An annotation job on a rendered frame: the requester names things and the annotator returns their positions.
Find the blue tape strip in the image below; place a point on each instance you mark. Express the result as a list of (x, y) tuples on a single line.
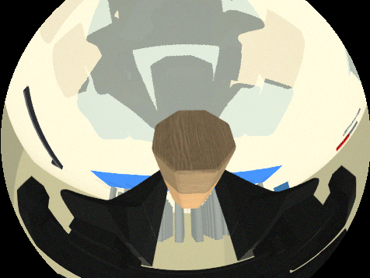
[(132, 180)]

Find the blue cube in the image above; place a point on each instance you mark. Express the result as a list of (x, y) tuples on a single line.
[(281, 187)]

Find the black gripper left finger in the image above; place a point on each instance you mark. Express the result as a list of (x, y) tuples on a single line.
[(135, 216)]

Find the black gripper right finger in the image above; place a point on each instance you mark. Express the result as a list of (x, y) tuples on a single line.
[(251, 210)]

